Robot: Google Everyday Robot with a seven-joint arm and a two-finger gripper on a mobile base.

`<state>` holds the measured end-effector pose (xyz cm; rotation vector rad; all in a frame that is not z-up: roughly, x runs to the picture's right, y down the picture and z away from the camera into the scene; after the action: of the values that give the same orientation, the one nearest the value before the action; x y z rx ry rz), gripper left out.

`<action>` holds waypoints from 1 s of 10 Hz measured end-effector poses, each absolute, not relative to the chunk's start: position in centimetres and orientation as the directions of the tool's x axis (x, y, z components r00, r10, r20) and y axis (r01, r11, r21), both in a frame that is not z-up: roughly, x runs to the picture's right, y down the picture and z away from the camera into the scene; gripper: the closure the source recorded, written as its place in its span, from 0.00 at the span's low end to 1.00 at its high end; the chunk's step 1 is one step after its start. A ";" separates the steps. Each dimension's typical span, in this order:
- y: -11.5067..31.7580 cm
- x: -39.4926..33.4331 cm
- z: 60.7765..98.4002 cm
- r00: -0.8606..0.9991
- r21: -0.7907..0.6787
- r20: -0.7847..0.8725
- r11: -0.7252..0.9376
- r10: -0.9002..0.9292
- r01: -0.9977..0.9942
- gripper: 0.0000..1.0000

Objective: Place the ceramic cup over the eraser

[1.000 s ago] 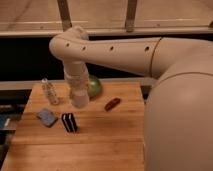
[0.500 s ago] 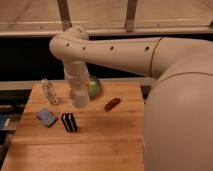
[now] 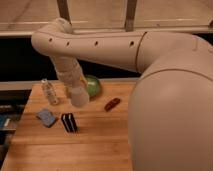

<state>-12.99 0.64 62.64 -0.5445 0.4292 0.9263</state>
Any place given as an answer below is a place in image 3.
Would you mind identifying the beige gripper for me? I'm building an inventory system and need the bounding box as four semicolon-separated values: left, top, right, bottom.
55;64;87;98

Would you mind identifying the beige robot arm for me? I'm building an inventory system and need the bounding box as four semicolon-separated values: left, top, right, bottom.
31;18;213;171

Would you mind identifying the black white striped eraser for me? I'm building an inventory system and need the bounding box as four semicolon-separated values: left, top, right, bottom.
61;113;78;132

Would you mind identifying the green bowl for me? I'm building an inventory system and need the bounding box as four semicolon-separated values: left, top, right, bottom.
85;75;101;98

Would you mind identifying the clear plastic water bottle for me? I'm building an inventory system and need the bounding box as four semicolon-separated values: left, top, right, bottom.
41;79;59;105

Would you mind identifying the dark red oblong object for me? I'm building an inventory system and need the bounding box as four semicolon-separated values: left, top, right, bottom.
104;98;121;111

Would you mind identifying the blue grey sponge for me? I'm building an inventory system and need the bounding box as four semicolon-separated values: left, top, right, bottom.
36;108;57;128

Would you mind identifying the left metal railing post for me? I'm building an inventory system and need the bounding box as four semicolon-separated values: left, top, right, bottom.
57;0;70;21

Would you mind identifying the metal railing post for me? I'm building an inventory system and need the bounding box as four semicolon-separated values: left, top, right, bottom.
124;0;137;32
57;0;70;21

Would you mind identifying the right metal railing post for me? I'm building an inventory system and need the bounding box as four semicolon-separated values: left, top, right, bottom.
124;0;137;32

